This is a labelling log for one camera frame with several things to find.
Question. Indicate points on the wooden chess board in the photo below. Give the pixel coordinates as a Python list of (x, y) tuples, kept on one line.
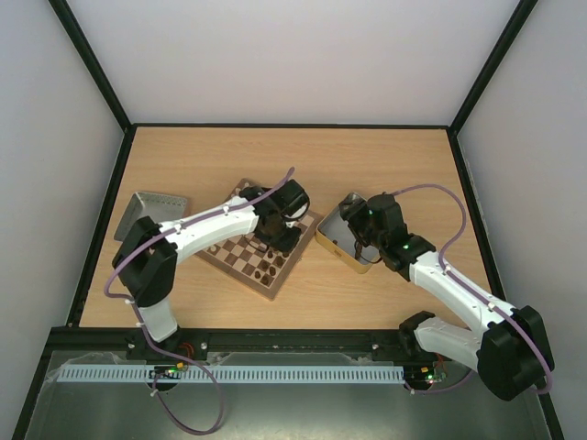
[(239, 256)]

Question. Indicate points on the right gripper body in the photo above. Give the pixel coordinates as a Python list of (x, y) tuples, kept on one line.
[(362, 234)]

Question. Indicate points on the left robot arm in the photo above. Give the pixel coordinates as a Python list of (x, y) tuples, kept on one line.
[(147, 260)]

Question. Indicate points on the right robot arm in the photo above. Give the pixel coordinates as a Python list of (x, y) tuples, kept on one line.
[(507, 347)]

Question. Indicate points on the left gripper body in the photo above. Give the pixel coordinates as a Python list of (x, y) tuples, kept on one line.
[(278, 239)]

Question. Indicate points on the blue cable duct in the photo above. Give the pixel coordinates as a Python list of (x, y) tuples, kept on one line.
[(234, 374)]

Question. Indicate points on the gold metal tin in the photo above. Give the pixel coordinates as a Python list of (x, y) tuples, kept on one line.
[(333, 234)]

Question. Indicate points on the tin lid on table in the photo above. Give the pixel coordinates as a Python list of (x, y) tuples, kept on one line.
[(159, 207)]

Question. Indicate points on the dark pieces in tin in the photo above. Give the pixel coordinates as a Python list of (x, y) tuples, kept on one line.
[(358, 250)]

